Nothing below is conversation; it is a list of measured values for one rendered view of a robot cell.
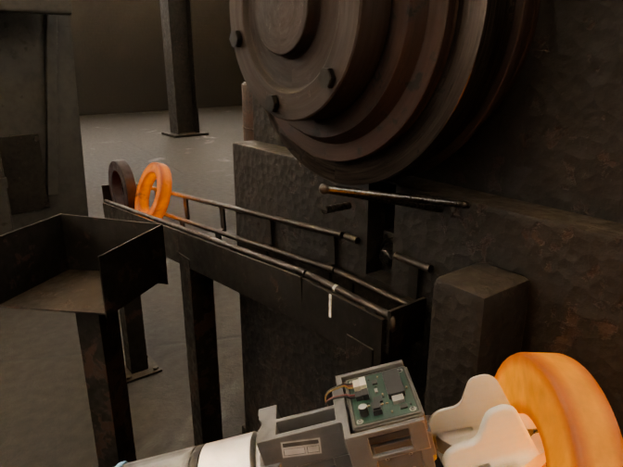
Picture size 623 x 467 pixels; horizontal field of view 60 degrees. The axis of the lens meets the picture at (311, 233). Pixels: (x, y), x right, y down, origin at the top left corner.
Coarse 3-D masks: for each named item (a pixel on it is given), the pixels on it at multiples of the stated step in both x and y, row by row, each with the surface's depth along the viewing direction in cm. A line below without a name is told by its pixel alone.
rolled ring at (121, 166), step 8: (112, 160) 168; (120, 160) 166; (112, 168) 169; (120, 168) 163; (128, 168) 164; (112, 176) 172; (120, 176) 164; (128, 176) 163; (112, 184) 174; (120, 184) 175; (128, 184) 162; (112, 192) 174; (120, 192) 175; (128, 192) 162; (112, 200) 176; (120, 200) 174; (128, 200) 163
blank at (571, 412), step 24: (504, 360) 44; (528, 360) 39; (552, 360) 38; (576, 360) 39; (504, 384) 43; (528, 384) 39; (552, 384) 36; (576, 384) 36; (528, 408) 39; (552, 408) 36; (576, 408) 34; (600, 408) 34; (552, 432) 36; (576, 432) 33; (600, 432) 33; (552, 456) 35; (576, 456) 33; (600, 456) 33
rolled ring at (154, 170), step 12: (156, 168) 154; (168, 168) 154; (144, 180) 160; (168, 180) 151; (144, 192) 161; (156, 192) 151; (168, 192) 150; (144, 204) 161; (156, 204) 150; (168, 204) 151; (156, 216) 151
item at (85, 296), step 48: (0, 240) 106; (48, 240) 118; (96, 240) 120; (144, 240) 107; (0, 288) 107; (48, 288) 113; (96, 288) 111; (144, 288) 109; (96, 336) 111; (96, 384) 115; (96, 432) 119
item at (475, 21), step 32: (480, 0) 55; (512, 0) 58; (480, 32) 55; (448, 64) 59; (480, 64) 59; (448, 96) 60; (480, 96) 63; (416, 128) 65; (448, 128) 64; (320, 160) 81; (352, 160) 75; (384, 160) 70; (416, 160) 66
